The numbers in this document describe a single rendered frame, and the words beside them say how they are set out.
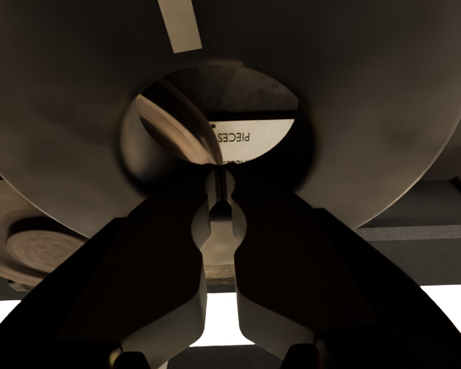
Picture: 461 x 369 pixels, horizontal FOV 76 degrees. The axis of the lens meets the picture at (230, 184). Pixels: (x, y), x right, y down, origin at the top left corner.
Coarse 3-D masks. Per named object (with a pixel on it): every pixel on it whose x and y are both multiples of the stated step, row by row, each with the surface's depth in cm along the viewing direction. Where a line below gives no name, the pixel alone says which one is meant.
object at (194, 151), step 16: (144, 96) 34; (160, 96) 38; (144, 112) 35; (160, 112) 36; (176, 112) 39; (160, 128) 37; (176, 128) 37; (192, 128) 41; (176, 144) 39; (192, 144) 39; (208, 144) 45; (192, 160) 41; (208, 160) 41
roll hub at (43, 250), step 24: (0, 192) 32; (0, 216) 37; (24, 216) 37; (48, 216) 37; (0, 240) 41; (24, 240) 38; (48, 240) 38; (72, 240) 38; (0, 264) 44; (24, 264) 46; (48, 264) 42
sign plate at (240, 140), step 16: (224, 128) 53; (240, 128) 54; (256, 128) 54; (272, 128) 54; (288, 128) 54; (224, 144) 56; (240, 144) 56; (256, 144) 56; (272, 144) 56; (224, 160) 59; (240, 160) 59
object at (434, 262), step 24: (408, 192) 910; (432, 192) 909; (456, 192) 907; (384, 216) 848; (408, 240) 792; (432, 240) 790; (456, 240) 789; (408, 264) 743; (432, 264) 742; (456, 264) 741; (0, 288) 717; (216, 288) 708; (192, 360) 604; (216, 360) 603; (240, 360) 603; (264, 360) 602
